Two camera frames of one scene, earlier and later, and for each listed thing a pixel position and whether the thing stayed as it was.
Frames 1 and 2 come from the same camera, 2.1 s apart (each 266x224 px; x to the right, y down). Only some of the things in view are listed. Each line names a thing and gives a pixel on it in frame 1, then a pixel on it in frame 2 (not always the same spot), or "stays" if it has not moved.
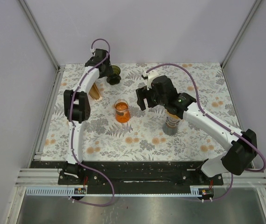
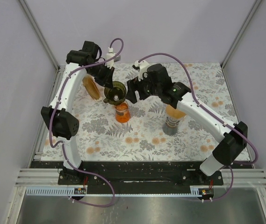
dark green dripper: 114,78 to 115,95
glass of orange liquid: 122,112 stays
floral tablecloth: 118,130 stays
